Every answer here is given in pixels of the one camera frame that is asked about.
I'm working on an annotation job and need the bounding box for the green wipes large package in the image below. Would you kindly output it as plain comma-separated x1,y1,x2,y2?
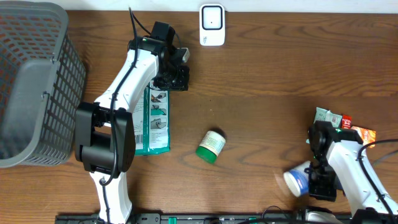
133,82,170,156

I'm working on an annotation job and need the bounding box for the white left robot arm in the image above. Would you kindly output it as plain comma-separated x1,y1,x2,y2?
75,37,190,223

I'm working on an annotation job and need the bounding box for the white barcode scanner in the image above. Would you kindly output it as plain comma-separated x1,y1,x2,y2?
199,4,226,46

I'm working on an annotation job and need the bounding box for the green lid jar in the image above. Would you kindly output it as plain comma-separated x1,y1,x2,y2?
195,131,226,164

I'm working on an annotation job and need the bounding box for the red snack stick packet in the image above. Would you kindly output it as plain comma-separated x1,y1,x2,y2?
341,114,352,129

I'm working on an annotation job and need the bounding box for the grey plastic mesh basket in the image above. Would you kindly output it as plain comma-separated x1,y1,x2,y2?
1,1,86,168

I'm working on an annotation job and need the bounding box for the light green wipes pack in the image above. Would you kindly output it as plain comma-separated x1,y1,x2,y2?
313,107,343,128

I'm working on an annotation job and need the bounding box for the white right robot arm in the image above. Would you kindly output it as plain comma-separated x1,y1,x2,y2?
305,121,397,223

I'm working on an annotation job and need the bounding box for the orange small snack packet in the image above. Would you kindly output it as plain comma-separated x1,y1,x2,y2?
351,126,376,145

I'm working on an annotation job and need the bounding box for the white blue round tub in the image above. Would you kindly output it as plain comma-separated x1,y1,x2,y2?
283,161,310,197

